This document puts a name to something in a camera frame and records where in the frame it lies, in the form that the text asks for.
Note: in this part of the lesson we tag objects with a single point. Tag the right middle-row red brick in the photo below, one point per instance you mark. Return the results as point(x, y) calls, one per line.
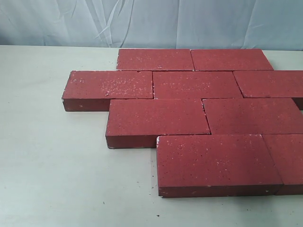
point(271, 84)

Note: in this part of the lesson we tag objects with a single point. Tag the wrinkled blue-grey backdrop cloth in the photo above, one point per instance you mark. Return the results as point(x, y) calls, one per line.
point(193, 24)

